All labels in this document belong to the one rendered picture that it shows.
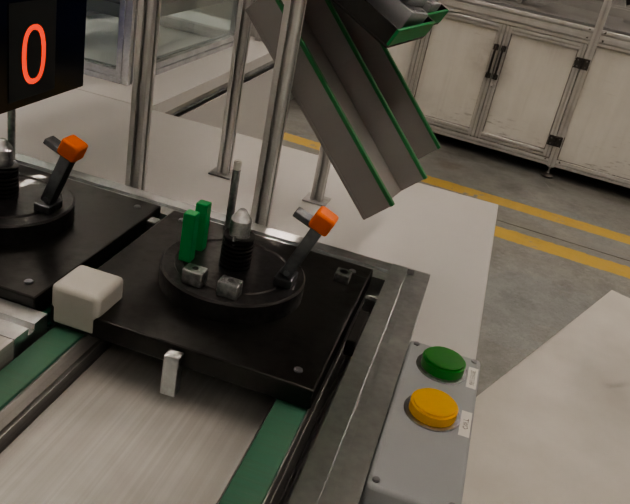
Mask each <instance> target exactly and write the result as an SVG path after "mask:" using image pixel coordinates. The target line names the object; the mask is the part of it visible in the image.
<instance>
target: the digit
mask: <svg viewBox="0 0 630 504"><path fill-rule="evenodd" d="M56 14H57V0H31V1H23V2H16V3H9V104H10V103H13V102H16V101H19V100H22V99H25V98H28V97H31V96H35V95H38V94H41V93H44V92H47V91H50V90H53V89H55V52H56Z"/></svg>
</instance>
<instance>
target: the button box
mask: <svg viewBox="0 0 630 504"><path fill-rule="evenodd" d="M430 347H432V346H429V345H426V344H422V343H419V342H417V341H411V342H410V343H409V345H408V348H407V351H406V355H405V358H404V361H403V364H402V367H401V370H400V374H399V377H398V380H397V383H396V386H395V389H394V393H393V396H392V399H391V402H390V405H389V408H388V412H387V415H386V418H385V421H384V424H383V427H382V431H381V434H380V437H379V440H378V443H377V447H376V450H375V453H374V456H373V459H372V462H371V466H370V469H369V472H368V475H367V478H366V481H365V485H364V488H363V492H362V495H361V498H360V502H359V504H462V498H463V491H464V483H465V476H466V468H467V461H468V454H469V446H470V439H471V431H472V424H473V417H474V409H475V402H476V395H477V387H478V380H479V372H480V362H479V361H477V360H475V359H470V358H467V357H464V356H462V358H463V359H464V360H465V362H466V368H465V371H464V374H463V376H462V377H461V378H460V379H457V380H443V379H439V378H437V377H434V376H432V375H431V374H429V373H428V372H426V371H425V370H424V368H423V367H422V365H421V358H422V355H423V352H424V351H425V350H426V349H427V348H430ZM422 388H434V389H438V390H441V391H443V392H445V393H447V394H448V395H449V396H451V397H452V398H453V399H454V401H455V402H456V403H457V405H458V409H459V411H458V414H457V417H456V420H455V422H454V423H453V424H452V425H451V426H448V427H442V428H439V427H432V426H429V425H426V424H424V423H422V422H420V421H419V420H417V419H416V418H415V417H414V416H413V415H412V414H411V412H410V410H409V402H410V399H411V396H412V394H413V392H414V391H416V390H418V389H422Z"/></svg>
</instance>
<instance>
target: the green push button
mask: <svg viewBox="0 0 630 504"><path fill-rule="evenodd" d="M421 365H422V367H423V368H424V370H425V371H426V372H428V373H429V374H431V375H432V376H434V377H437V378H439V379H443V380H457V379H460V378H461V377H462V376H463V374H464V371H465V368H466V362H465V360H464V359H463V358H462V356H461V355H460V354H458V353H457V352H455V351H454V350H451V349H449V348H446V347H441V346H434V347H430V348H427V349H426V350H425V351H424V352H423V355H422V358H421Z"/></svg>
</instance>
